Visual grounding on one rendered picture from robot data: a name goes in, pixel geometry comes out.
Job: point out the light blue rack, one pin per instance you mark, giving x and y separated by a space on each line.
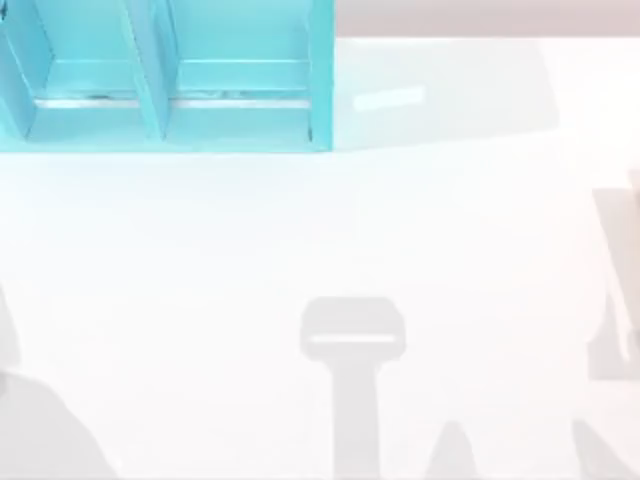
240 125

